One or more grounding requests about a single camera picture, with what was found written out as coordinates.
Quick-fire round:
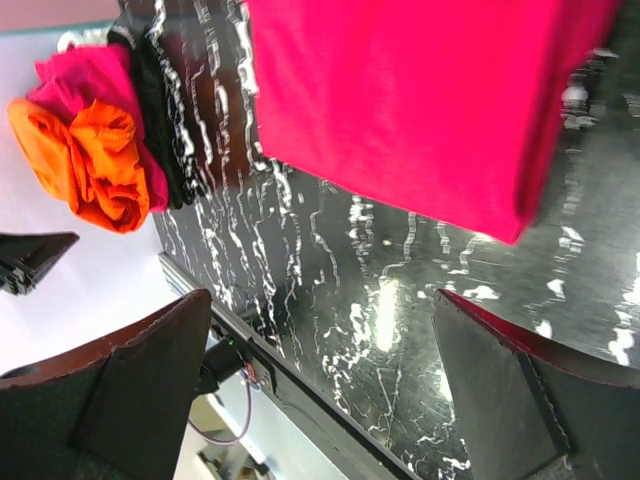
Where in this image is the black folded t shirt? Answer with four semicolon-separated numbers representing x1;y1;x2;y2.
107;25;206;210

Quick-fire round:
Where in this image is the white folded t shirt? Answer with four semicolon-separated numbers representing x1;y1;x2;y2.
56;27;111;53

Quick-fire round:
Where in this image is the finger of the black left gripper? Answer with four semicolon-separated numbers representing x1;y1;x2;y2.
1;232;80;296

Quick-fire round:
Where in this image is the magenta folded t shirt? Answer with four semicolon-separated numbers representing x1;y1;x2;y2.
26;44;169;212

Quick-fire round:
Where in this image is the red t shirt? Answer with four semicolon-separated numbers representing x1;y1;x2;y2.
248;1;621;244

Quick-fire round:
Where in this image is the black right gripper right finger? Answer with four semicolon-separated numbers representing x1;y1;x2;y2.
433;290;639;479

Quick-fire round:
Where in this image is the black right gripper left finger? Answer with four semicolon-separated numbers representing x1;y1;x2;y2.
1;290;211;479

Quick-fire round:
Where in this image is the orange t shirt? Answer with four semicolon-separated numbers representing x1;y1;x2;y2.
7;99;150;234

